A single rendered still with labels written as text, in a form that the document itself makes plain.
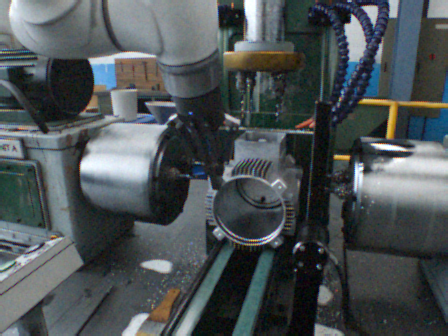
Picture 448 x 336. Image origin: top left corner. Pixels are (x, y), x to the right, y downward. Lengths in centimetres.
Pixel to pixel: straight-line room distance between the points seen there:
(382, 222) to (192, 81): 43
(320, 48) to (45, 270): 80
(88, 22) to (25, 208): 61
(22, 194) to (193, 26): 67
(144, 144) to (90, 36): 35
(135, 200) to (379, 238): 51
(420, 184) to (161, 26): 51
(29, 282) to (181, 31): 36
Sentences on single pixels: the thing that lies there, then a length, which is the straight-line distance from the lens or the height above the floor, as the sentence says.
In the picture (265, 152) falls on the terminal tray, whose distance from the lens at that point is 74.
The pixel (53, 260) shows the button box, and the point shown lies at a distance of 50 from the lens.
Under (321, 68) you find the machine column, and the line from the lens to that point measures 95.
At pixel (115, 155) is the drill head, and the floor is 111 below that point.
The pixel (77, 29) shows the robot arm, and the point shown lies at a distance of 47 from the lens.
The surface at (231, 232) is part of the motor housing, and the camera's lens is 75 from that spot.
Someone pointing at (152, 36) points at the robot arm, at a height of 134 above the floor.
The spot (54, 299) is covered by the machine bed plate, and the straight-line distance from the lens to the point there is 89.
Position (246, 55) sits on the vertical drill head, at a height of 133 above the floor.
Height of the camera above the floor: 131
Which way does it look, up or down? 17 degrees down
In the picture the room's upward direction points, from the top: straight up
